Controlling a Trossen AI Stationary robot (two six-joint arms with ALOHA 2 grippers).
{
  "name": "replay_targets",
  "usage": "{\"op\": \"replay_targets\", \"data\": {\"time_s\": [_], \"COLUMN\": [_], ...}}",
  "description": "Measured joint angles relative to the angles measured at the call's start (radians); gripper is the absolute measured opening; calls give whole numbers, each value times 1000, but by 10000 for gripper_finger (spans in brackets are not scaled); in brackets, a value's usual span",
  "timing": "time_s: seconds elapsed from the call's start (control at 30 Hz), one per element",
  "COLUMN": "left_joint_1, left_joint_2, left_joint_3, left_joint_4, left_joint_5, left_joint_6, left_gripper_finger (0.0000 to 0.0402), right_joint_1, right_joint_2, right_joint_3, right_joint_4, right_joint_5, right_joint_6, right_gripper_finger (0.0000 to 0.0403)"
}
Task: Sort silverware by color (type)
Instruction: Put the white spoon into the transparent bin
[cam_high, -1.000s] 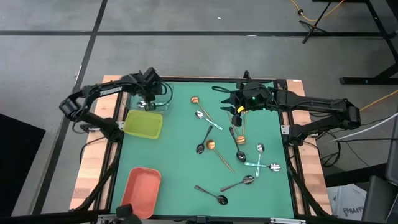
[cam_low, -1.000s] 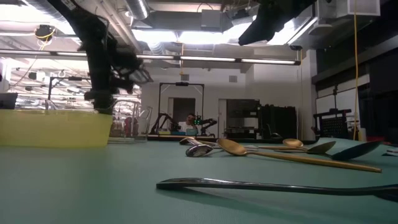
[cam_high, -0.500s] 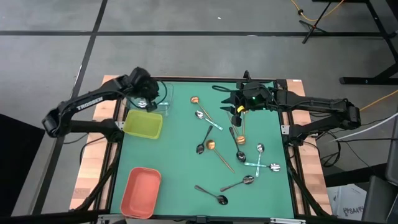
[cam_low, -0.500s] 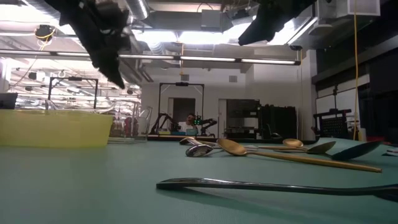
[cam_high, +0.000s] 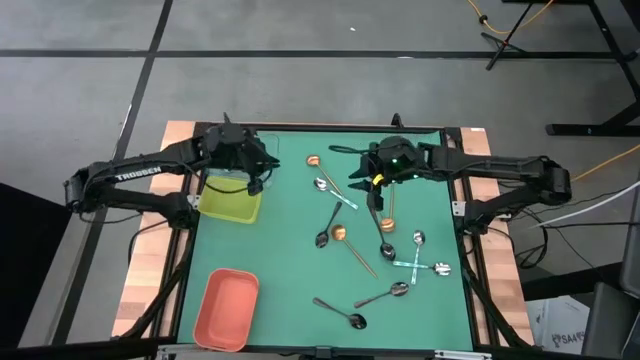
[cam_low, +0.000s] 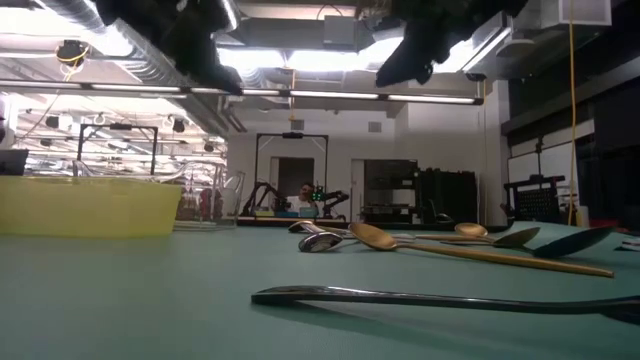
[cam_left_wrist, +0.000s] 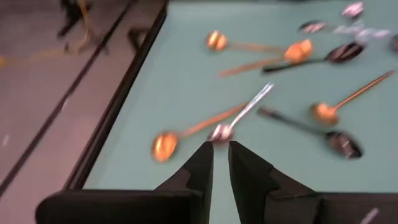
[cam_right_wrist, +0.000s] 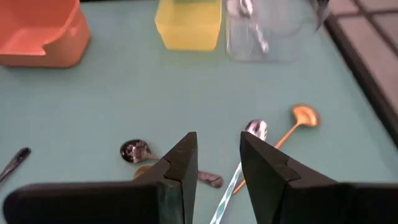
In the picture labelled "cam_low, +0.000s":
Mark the green table mat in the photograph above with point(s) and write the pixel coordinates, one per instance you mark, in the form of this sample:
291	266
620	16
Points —
150	300

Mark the black open shelf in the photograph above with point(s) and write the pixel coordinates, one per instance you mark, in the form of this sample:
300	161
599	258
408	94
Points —
372	200

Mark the black gantry frame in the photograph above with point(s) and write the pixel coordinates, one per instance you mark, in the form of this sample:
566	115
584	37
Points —
117	126
292	135

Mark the grey ceiling box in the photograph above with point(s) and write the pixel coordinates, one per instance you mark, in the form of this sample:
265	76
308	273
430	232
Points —
340	30

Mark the long ceiling light bar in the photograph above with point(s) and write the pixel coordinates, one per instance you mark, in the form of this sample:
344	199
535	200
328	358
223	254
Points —
330	94

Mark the ribbed silver ceiling duct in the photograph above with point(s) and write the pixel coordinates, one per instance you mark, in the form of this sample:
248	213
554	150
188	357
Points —
140	55

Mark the dark door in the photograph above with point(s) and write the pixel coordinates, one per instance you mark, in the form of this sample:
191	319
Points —
295	170

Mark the white wall board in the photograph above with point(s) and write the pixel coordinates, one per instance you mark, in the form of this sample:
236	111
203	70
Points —
555	160

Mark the white bottle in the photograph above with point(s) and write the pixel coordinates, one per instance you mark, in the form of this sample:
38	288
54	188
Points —
583	217

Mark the clear plastic bin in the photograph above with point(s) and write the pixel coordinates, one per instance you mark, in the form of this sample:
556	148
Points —
205	226

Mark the black spoon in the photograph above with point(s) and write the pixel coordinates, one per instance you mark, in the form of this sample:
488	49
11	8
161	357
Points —
320	242
400	299
572	243

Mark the long wooden spoon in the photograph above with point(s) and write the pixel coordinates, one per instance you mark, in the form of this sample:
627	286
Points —
375	237

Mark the black background robot arm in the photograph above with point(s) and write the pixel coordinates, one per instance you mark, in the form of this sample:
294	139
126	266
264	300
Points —
335	196
248	202

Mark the background work table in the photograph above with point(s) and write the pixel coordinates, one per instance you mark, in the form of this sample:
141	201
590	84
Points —
260	220

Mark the yellow plastic bin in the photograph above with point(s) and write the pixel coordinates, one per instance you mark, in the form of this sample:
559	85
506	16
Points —
90	207

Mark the black security camera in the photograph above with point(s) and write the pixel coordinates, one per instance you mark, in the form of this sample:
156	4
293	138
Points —
475	76

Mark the red object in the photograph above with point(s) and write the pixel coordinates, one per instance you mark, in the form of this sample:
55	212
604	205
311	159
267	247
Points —
605	224

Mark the dark monitor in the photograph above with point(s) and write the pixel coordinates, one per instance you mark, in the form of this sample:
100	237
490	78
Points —
12	162

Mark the round silver ventilation duct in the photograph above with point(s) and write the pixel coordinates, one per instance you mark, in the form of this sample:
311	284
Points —
232	15

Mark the black mesh cart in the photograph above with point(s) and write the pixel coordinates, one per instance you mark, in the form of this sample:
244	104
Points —
537	202

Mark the grey wall vent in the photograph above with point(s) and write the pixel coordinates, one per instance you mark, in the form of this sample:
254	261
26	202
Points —
375	126
297	125

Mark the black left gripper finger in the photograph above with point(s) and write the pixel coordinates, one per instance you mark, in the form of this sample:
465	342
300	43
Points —
227	80
212	82

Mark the black cabinet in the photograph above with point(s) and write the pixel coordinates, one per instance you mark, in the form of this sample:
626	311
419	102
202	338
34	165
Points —
450	190

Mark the person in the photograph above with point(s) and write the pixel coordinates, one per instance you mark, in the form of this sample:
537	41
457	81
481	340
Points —
302	200

